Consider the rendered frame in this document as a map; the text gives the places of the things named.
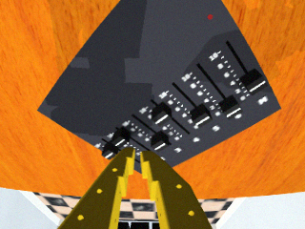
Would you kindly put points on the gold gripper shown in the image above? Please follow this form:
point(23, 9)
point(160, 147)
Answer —
point(176, 203)

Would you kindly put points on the black lighting desk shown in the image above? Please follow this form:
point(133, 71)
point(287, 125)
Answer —
point(177, 60)

